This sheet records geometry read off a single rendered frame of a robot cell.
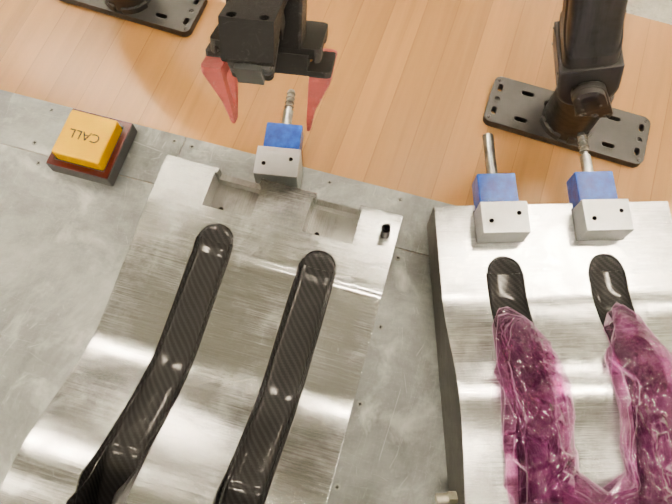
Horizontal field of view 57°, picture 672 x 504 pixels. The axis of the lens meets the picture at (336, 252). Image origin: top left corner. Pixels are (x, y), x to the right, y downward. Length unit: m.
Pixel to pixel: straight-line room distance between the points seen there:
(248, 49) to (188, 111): 0.33
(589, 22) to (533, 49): 0.25
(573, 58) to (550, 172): 0.17
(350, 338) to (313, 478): 0.13
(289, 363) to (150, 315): 0.14
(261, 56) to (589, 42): 0.33
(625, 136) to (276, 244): 0.46
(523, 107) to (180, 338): 0.50
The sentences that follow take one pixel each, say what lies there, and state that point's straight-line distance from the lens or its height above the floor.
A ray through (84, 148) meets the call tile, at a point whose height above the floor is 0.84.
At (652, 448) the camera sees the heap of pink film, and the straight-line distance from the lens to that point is 0.64.
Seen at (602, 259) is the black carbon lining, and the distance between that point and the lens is 0.72.
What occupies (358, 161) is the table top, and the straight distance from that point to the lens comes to 0.77.
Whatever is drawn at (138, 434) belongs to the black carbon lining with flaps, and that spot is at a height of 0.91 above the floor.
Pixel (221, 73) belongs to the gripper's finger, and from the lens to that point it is 0.60.
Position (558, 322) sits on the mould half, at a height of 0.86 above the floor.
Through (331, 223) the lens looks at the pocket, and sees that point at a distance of 0.66.
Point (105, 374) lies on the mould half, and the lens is 0.62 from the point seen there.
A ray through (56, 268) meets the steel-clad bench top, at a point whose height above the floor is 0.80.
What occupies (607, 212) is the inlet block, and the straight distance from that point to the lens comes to 0.71.
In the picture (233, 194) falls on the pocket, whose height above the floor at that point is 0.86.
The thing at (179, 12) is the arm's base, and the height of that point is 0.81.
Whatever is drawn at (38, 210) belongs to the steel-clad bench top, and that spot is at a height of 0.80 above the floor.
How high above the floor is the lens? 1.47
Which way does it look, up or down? 70 degrees down
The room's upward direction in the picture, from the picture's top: 1 degrees clockwise
